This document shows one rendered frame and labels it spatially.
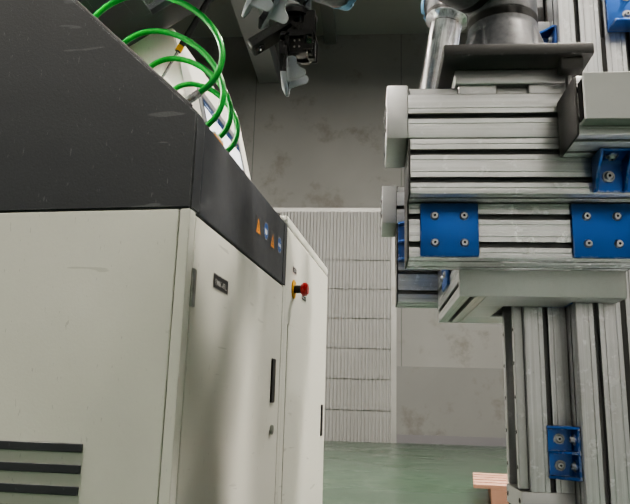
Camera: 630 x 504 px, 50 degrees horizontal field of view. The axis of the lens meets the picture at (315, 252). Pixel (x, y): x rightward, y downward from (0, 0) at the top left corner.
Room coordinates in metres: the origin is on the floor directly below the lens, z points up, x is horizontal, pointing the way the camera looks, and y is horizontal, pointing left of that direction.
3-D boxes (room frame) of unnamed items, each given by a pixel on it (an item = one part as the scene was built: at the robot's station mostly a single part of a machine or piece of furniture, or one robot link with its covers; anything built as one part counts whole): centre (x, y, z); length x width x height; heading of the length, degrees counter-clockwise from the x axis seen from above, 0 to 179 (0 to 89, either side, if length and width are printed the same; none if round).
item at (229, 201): (1.35, 0.16, 0.87); 0.62 x 0.04 x 0.16; 170
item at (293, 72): (1.44, 0.06, 1.25); 0.06 x 0.03 x 0.09; 80
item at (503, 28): (1.03, -0.31, 1.09); 0.15 x 0.15 x 0.10
